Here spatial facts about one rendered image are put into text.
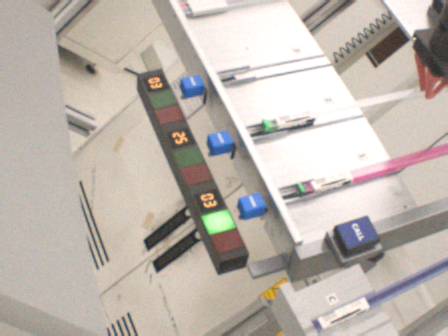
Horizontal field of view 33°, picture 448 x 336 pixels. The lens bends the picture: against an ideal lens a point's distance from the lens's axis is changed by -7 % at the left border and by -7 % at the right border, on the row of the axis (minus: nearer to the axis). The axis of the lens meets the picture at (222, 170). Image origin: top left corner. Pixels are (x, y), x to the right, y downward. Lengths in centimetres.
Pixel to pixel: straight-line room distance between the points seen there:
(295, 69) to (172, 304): 53
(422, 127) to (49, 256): 253
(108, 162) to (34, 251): 93
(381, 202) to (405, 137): 215
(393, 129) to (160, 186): 181
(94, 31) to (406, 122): 136
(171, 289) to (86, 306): 72
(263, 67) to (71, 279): 53
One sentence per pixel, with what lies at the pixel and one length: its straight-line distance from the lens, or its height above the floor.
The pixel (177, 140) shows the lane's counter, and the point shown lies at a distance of 110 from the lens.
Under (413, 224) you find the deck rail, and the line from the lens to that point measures 107.
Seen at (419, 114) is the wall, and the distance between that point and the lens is 323.
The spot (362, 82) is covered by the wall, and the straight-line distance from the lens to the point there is 340.
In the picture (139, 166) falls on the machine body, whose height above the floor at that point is 38.
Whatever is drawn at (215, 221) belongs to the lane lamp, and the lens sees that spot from 103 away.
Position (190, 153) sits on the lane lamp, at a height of 66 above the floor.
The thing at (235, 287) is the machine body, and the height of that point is 47.
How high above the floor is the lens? 104
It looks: 19 degrees down
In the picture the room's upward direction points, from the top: 51 degrees clockwise
